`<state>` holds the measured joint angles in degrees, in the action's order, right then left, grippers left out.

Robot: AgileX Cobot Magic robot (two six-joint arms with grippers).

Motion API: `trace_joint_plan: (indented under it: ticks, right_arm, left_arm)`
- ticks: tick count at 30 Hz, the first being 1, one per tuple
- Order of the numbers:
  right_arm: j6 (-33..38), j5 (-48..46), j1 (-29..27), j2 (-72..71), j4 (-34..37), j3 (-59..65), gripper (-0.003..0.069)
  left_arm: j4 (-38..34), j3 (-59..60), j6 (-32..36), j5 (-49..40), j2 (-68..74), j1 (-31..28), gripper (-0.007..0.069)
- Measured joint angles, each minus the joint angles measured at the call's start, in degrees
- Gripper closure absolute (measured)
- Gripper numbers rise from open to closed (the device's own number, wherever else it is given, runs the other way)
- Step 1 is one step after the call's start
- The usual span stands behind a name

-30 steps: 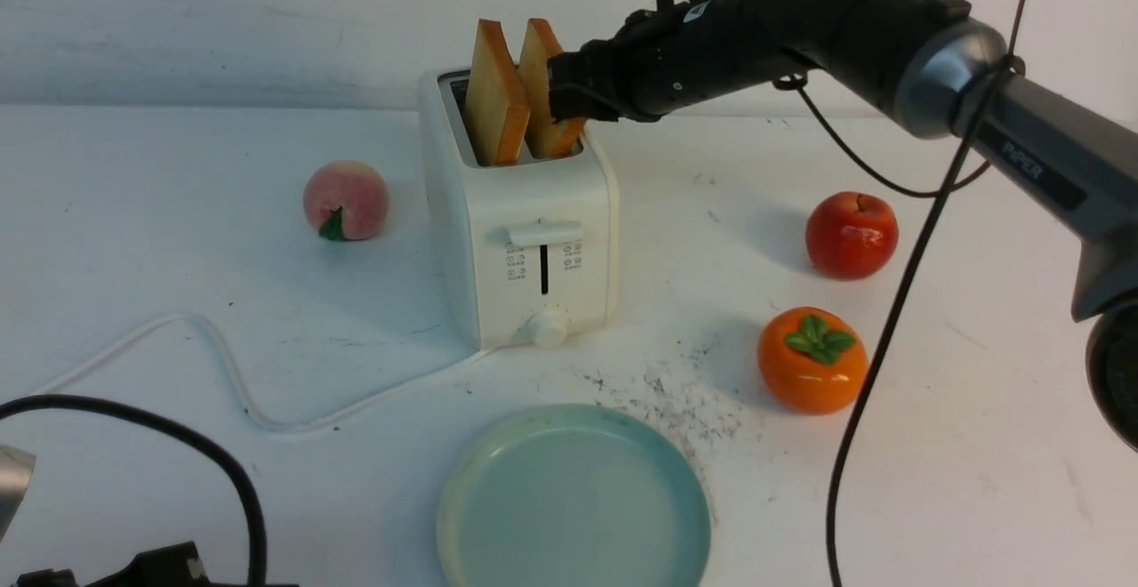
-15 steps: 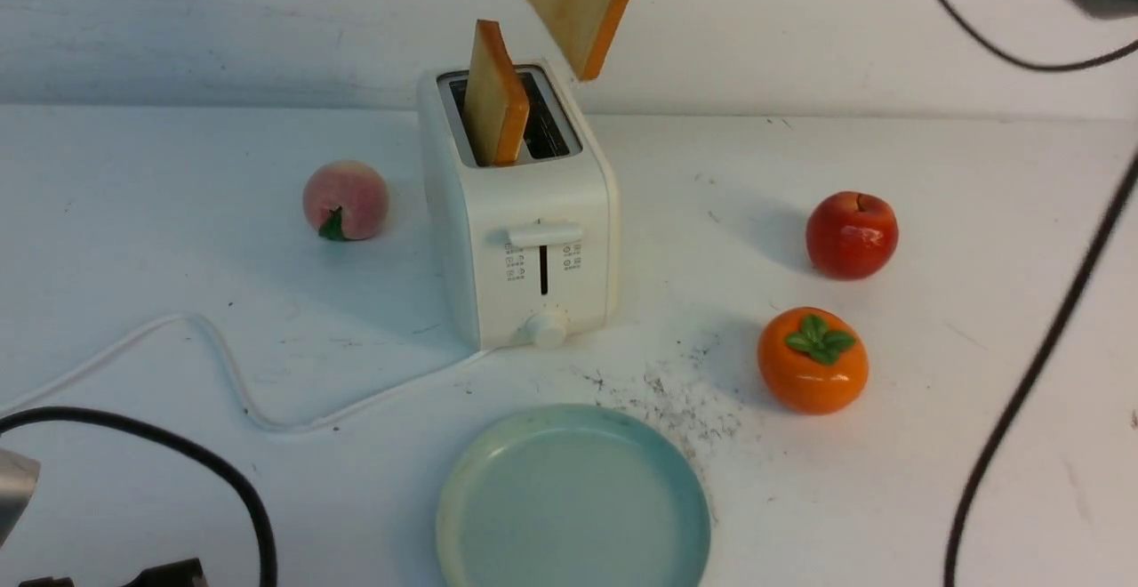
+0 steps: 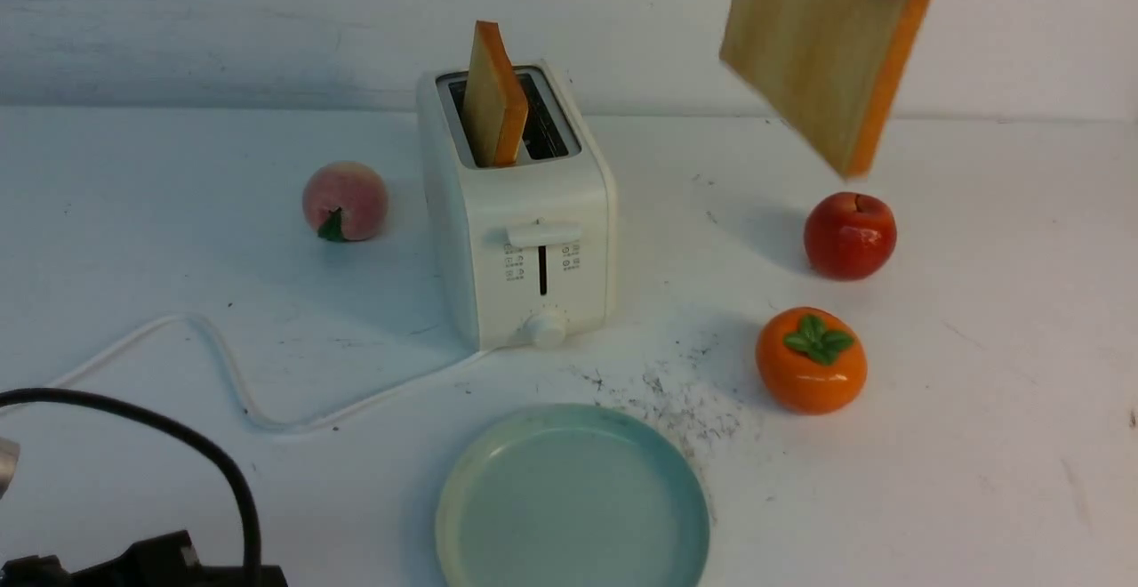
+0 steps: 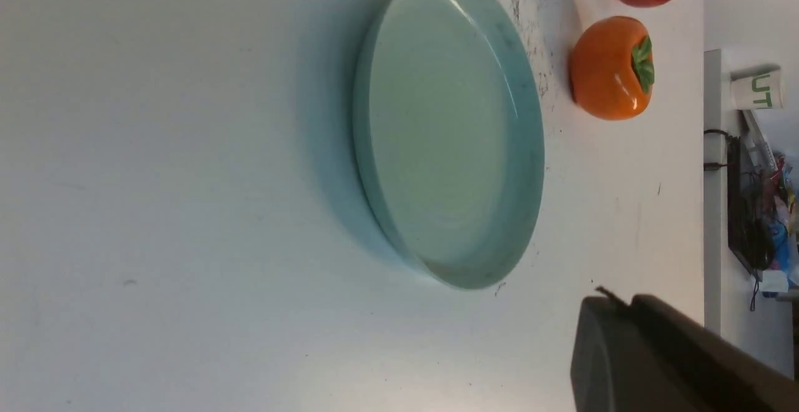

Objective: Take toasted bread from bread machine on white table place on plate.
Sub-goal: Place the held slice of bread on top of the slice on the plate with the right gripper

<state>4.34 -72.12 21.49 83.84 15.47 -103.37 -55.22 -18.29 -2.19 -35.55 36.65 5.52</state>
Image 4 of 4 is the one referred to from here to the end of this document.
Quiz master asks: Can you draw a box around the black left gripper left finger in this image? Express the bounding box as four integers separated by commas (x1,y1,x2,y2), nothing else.
570,296,710,411

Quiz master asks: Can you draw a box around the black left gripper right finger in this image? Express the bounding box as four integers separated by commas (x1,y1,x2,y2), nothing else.
596,287,797,411

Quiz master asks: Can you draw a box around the light green round plate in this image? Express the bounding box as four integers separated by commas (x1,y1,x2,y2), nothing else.
351,0,545,290

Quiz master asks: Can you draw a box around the orange persimmon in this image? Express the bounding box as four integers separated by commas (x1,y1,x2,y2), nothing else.
569,16,655,120

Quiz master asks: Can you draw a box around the black monitor with cables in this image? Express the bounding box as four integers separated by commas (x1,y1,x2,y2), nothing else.
704,129,797,311

